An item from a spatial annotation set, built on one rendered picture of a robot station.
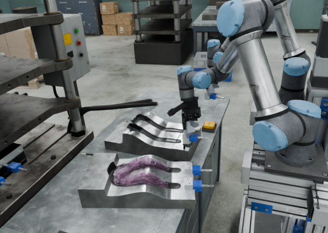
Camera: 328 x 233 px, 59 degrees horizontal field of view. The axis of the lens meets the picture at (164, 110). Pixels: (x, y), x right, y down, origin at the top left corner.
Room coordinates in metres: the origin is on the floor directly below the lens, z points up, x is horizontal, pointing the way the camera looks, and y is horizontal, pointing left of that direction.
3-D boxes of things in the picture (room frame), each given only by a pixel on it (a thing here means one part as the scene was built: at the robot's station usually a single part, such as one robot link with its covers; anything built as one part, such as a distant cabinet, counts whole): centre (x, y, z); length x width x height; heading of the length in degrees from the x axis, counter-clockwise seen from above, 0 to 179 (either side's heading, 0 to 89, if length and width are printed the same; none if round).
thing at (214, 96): (1.75, -0.35, 0.93); 0.13 x 0.05 x 0.05; 57
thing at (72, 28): (1.89, 0.64, 0.74); 0.31 x 0.22 x 1.47; 158
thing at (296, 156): (0.93, -0.51, 1.09); 0.15 x 0.15 x 0.10
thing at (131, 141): (1.42, 0.07, 0.87); 0.50 x 0.26 x 0.14; 68
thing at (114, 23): (8.07, 1.09, 0.42); 0.86 x 0.33 x 0.83; 73
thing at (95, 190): (1.06, 0.13, 0.86); 0.50 x 0.26 x 0.11; 85
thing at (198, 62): (4.47, -0.84, 0.28); 0.61 x 0.41 x 0.15; 73
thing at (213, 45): (1.76, -0.33, 1.25); 0.09 x 0.08 x 0.11; 59
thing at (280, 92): (1.39, -0.68, 1.09); 0.15 x 0.15 x 0.10
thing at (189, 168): (1.10, -0.15, 0.86); 0.13 x 0.05 x 0.05; 85
